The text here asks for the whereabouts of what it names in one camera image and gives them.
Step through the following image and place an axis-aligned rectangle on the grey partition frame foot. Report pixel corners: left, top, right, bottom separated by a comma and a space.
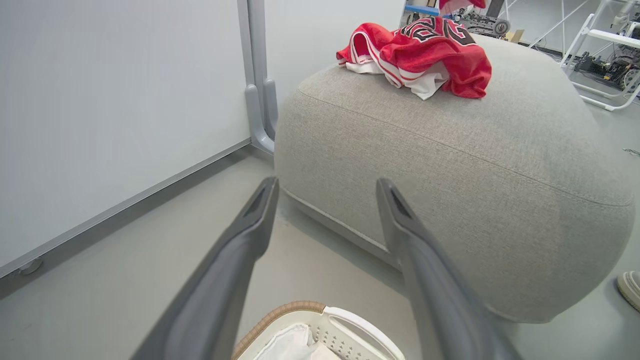
244, 83, 275, 154
263, 77, 279, 141

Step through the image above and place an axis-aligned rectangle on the white metal rack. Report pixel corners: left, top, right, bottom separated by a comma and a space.
560, 0, 640, 112

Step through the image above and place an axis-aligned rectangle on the small grey panel glide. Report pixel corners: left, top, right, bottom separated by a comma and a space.
17, 257, 45, 276

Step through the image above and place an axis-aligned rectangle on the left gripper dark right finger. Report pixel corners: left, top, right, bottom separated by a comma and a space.
376, 178, 521, 360

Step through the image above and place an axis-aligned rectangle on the white laundry basket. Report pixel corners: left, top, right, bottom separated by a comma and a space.
232, 301, 406, 360

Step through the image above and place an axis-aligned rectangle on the blue bar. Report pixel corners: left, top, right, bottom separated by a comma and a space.
404, 4, 441, 17

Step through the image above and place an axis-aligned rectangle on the beige shoe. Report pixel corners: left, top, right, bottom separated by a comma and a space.
616, 271, 640, 313

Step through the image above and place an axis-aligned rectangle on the red basketball jersey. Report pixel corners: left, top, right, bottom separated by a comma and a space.
336, 16, 493, 101

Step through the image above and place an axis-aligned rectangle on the dark electronic equipment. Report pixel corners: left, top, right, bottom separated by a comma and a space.
574, 44, 640, 95

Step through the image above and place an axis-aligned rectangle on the dark tracked machine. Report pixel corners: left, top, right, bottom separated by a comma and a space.
452, 12, 511, 39

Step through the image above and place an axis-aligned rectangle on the grey fabric sofa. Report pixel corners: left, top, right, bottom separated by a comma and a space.
274, 34, 636, 323

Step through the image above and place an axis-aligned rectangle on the red cloth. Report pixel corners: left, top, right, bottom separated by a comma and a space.
439, 0, 487, 15

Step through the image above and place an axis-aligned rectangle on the white cloth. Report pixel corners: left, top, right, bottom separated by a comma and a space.
254, 323, 341, 360

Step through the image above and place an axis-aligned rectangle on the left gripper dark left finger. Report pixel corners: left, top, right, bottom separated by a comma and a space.
132, 176, 280, 360

